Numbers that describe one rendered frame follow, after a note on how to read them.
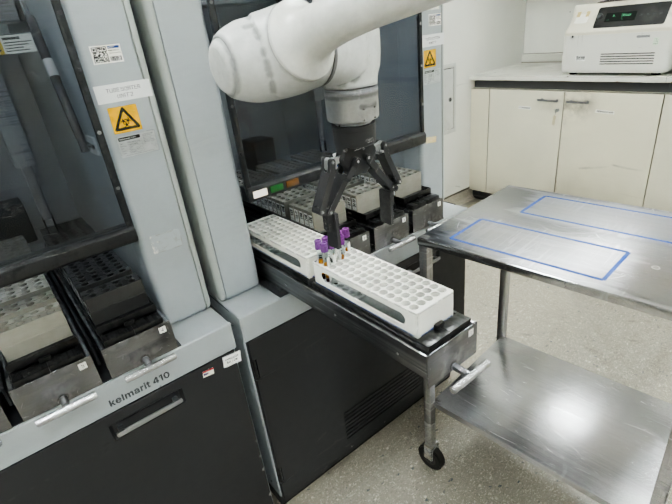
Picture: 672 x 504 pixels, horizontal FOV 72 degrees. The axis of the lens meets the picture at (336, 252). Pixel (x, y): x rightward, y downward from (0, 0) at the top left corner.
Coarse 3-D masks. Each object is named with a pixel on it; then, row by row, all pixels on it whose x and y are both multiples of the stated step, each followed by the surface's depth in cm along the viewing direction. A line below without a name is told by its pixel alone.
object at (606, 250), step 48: (528, 192) 132; (432, 240) 111; (480, 240) 108; (528, 240) 106; (576, 240) 103; (624, 240) 101; (576, 288) 88; (624, 288) 84; (480, 384) 141; (528, 384) 139; (576, 384) 137; (432, 432) 141; (480, 432) 126; (528, 432) 123; (576, 432) 122; (624, 432) 120; (576, 480) 110; (624, 480) 108
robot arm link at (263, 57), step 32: (288, 0) 58; (320, 0) 53; (352, 0) 51; (384, 0) 50; (416, 0) 50; (448, 0) 51; (224, 32) 57; (256, 32) 57; (288, 32) 56; (320, 32) 54; (352, 32) 53; (224, 64) 57; (256, 64) 57; (288, 64) 57; (320, 64) 59; (256, 96) 61; (288, 96) 64
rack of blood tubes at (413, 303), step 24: (336, 264) 96; (360, 264) 94; (384, 264) 94; (336, 288) 94; (360, 288) 87; (384, 288) 85; (408, 288) 85; (432, 288) 85; (384, 312) 88; (408, 312) 78; (432, 312) 79
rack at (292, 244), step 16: (256, 224) 120; (272, 224) 119; (288, 224) 118; (256, 240) 121; (272, 240) 110; (288, 240) 110; (304, 240) 108; (272, 256) 112; (288, 256) 114; (304, 256) 100; (304, 272) 102
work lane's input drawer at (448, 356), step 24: (264, 264) 114; (288, 288) 108; (312, 288) 100; (336, 312) 94; (360, 312) 89; (456, 312) 84; (360, 336) 90; (384, 336) 83; (408, 336) 79; (432, 336) 78; (456, 336) 79; (408, 360) 80; (432, 360) 77; (456, 360) 82; (432, 384) 79; (456, 384) 76
